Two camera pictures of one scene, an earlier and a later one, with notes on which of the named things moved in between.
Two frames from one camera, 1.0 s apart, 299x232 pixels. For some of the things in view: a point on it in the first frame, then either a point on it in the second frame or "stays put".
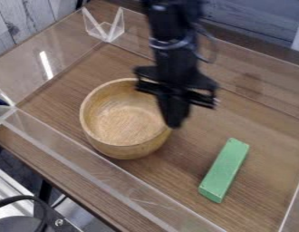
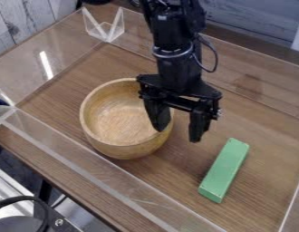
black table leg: (45, 191) stays put
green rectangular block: (222, 171) stays put
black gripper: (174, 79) to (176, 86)
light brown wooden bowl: (122, 120) stays put
